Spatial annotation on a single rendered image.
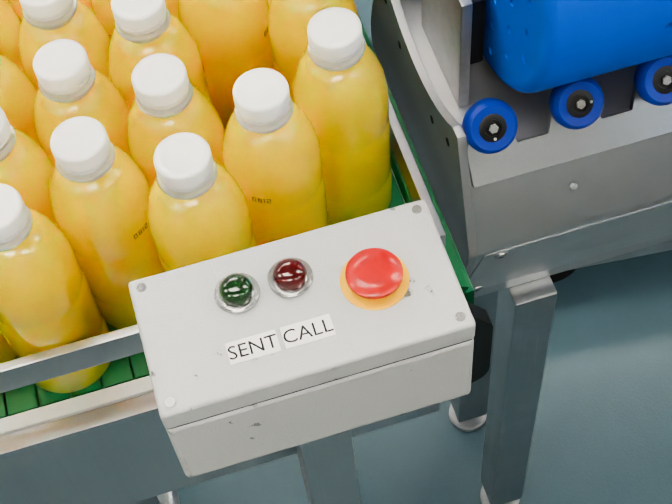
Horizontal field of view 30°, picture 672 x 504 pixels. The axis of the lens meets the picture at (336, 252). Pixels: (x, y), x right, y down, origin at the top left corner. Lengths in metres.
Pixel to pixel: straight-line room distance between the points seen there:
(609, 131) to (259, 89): 0.34
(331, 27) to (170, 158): 0.15
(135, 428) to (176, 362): 0.25
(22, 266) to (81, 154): 0.09
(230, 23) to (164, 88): 0.12
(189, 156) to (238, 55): 0.19
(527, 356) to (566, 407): 0.54
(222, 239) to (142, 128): 0.10
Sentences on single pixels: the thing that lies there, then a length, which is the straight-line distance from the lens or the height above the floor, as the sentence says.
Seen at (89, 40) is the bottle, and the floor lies 1.07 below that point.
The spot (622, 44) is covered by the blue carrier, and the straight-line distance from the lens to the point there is 0.95.
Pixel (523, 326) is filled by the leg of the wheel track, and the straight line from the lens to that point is 1.37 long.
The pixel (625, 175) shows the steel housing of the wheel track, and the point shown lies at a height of 0.87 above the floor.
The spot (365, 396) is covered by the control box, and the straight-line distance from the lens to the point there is 0.81.
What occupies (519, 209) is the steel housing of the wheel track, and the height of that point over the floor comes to 0.87.
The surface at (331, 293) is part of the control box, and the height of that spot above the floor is 1.10.
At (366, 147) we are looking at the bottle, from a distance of 0.96.
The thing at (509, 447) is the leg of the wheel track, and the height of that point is 0.24.
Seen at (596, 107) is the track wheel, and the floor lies 0.96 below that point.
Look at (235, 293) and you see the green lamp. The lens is 0.78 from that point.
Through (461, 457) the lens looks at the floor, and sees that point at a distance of 1.93.
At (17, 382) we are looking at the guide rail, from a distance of 0.96.
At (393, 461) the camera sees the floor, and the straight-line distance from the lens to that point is 1.92.
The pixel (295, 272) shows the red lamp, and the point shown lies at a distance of 0.78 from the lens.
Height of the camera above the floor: 1.78
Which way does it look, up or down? 58 degrees down
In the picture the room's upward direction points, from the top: 7 degrees counter-clockwise
